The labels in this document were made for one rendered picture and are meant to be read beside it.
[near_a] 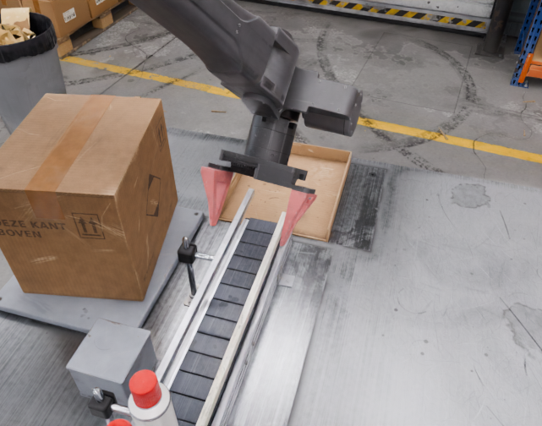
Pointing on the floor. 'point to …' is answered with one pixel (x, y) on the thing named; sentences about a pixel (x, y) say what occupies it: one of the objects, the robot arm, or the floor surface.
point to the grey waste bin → (24, 84)
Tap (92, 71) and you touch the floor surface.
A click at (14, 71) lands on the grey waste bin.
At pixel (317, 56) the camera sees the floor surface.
